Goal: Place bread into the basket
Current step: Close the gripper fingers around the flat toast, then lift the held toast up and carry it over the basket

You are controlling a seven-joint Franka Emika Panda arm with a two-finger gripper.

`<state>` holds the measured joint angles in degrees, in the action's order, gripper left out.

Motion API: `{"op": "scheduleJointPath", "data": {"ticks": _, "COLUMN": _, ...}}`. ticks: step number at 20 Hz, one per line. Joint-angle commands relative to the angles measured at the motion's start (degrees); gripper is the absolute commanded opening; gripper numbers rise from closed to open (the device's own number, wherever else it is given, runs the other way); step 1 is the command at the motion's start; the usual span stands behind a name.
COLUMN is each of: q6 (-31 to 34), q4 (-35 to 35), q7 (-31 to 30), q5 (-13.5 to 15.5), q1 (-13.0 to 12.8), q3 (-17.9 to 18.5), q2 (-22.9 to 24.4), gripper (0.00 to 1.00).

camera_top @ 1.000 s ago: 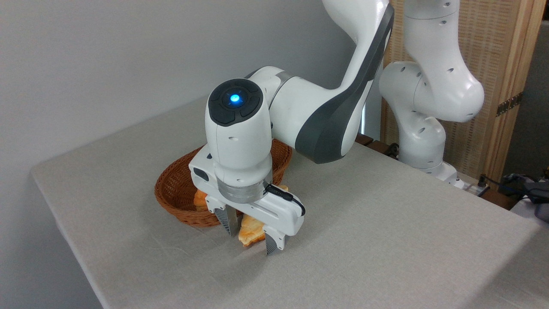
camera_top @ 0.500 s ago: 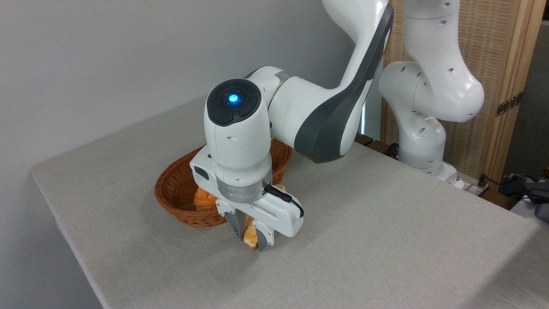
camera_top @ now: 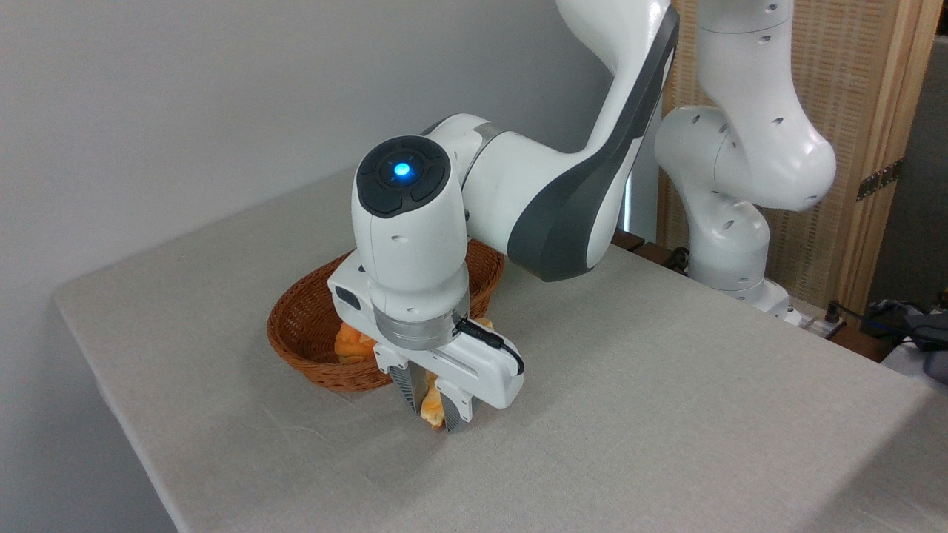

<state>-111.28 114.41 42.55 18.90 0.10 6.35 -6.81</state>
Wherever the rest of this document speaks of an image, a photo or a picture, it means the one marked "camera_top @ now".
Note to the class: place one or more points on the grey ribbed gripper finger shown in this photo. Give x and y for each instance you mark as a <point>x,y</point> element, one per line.
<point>455,411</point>
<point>404,381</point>

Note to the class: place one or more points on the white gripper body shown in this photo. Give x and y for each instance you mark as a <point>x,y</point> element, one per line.
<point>485,374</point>

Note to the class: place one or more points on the brown wicker oval basket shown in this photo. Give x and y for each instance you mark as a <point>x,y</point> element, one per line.
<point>304,318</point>

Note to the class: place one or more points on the long leaf-shaped pale bread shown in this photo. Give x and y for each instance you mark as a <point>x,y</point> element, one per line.
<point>432,413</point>

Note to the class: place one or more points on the grey linen tablecloth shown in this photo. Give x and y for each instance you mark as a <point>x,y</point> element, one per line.
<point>666,429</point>

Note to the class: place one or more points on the round orange bread bun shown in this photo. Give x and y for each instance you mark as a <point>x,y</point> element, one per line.
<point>348,346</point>

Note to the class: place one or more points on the black connector at robot base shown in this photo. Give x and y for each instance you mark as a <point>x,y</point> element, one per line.
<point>677,259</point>

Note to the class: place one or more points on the metal screen hinge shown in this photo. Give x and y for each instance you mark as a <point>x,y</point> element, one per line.
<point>880,180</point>

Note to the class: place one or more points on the blue-grey bundle of items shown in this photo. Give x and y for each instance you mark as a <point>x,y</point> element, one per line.
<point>922,329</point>

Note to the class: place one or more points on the wooden rattan folding screen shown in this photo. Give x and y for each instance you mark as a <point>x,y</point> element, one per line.
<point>859,74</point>

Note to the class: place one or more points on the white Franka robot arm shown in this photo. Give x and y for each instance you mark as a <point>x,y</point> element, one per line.
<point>563,185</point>

